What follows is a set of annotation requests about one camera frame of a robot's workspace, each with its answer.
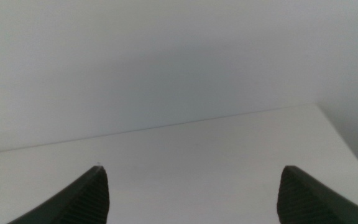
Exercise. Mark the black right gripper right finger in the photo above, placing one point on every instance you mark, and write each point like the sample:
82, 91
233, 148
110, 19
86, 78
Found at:
303, 202

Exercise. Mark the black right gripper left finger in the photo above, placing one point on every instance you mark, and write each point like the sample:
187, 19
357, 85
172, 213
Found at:
82, 202

